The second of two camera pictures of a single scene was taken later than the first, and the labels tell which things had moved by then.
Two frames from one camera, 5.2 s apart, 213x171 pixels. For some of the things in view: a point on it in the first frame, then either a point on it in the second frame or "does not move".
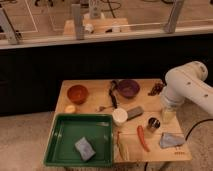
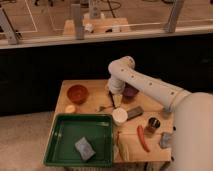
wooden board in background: [114, 26] does not move
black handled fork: [113, 97] does not move
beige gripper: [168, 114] -> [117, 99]
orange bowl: [78, 94] does not move
